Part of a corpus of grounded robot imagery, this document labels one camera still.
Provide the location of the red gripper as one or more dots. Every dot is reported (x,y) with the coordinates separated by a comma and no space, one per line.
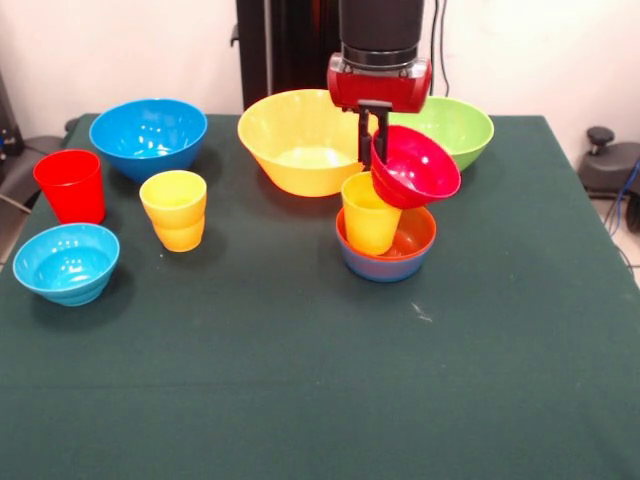
(380,92)

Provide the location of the small magenta bowl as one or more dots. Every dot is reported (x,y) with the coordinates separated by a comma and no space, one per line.
(415,170)

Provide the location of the yellow cup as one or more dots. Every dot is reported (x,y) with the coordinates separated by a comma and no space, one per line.
(172,200)
(367,225)

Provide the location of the small orange-red bowl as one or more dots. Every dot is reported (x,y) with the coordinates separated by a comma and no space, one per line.
(417,235)

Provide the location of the large orange-yellow bowl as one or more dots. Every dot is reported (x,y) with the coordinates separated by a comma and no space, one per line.
(295,130)

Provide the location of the large green bowl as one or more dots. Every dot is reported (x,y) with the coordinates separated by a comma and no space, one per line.
(460,130)

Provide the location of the orange-yellow cup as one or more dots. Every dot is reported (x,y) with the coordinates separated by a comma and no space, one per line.
(177,240)

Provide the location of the large blue bowl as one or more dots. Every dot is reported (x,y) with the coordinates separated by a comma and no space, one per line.
(145,150)

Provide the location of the dark green tablecloth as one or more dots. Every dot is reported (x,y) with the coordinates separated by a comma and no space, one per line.
(320,390)

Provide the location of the red cup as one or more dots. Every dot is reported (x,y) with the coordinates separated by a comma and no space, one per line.
(70,195)

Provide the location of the small light blue bowl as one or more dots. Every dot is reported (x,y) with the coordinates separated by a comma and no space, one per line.
(65,280)

